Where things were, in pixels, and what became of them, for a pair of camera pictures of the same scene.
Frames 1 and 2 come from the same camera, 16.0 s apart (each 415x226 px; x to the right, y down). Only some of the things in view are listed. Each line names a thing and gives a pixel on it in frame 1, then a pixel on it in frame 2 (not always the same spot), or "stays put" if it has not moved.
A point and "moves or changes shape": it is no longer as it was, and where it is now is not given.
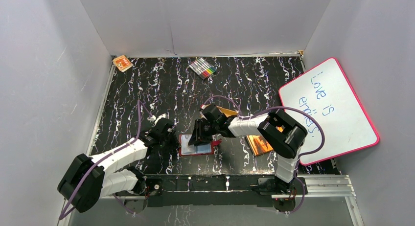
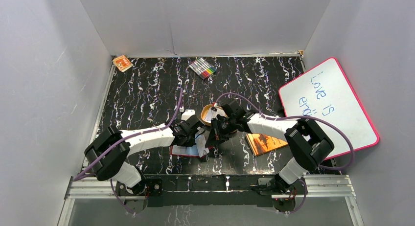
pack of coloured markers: (203, 68) stays put
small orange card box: (122, 62) stays put
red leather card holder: (200, 148) moves or changes shape
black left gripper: (172, 139) → (195, 125)
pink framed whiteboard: (325, 93) stays put
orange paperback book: (258, 145) stays put
